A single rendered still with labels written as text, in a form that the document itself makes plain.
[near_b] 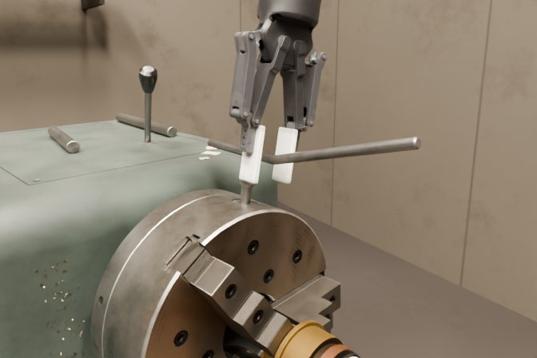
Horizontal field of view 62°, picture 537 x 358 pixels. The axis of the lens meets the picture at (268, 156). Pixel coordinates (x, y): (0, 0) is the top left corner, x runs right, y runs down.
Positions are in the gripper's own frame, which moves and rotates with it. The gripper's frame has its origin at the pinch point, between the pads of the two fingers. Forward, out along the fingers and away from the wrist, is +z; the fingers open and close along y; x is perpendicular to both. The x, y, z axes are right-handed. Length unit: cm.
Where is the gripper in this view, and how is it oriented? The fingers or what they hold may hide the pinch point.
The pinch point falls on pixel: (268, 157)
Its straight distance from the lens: 56.1
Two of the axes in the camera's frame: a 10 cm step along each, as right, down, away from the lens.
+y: 7.5, 0.4, 6.6
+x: -6.4, -1.6, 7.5
